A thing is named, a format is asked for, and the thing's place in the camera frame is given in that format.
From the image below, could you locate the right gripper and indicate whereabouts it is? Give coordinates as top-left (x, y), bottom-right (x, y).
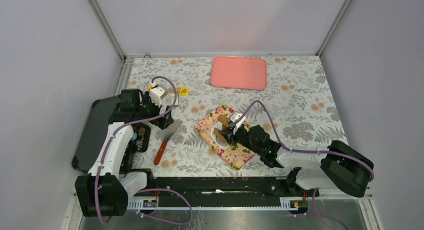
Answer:
top-left (219, 124), bottom-right (263, 156)

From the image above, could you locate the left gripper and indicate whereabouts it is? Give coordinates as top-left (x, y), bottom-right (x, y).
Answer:
top-left (135, 91), bottom-right (174, 129)

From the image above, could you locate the wooden double-ended roller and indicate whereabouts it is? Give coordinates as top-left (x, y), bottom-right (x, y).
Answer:
top-left (210, 114), bottom-right (233, 149)

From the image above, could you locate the metal scraper red handle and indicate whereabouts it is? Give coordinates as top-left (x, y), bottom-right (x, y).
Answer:
top-left (153, 119), bottom-right (183, 165)

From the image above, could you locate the floral cutting board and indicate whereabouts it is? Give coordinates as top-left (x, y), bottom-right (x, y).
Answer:
top-left (194, 104), bottom-right (255, 171)

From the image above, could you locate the pink plastic tray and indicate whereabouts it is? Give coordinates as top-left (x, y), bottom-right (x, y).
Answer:
top-left (210, 56), bottom-right (268, 91)

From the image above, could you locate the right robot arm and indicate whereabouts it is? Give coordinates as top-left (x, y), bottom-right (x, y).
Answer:
top-left (213, 125), bottom-right (374, 198)

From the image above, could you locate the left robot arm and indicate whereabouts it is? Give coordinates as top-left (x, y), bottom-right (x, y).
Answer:
top-left (75, 86), bottom-right (175, 220)

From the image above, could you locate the white dough ball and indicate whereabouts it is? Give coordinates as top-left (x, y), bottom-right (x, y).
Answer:
top-left (210, 121), bottom-right (230, 149)

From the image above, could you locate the yellow round token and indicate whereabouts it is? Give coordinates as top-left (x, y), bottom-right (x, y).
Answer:
top-left (178, 87), bottom-right (190, 96)

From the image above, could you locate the black case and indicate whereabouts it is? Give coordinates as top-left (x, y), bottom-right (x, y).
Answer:
top-left (71, 95), bottom-right (152, 175)

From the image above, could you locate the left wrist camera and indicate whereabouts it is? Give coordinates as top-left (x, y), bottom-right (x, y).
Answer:
top-left (148, 82), bottom-right (168, 108)

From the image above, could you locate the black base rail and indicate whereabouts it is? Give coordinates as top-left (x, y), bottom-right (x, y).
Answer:
top-left (127, 176), bottom-right (320, 211)

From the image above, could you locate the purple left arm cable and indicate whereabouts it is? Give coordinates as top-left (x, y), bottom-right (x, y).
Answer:
top-left (93, 76), bottom-right (194, 227)

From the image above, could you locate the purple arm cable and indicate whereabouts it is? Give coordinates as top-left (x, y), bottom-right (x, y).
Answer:
top-left (231, 100), bottom-right (375, 230)
top-left (93, 76), bottom-right (194, 227)

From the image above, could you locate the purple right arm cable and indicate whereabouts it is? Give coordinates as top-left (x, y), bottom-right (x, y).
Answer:
top-left (231, 100), bottom-right (375, 230)

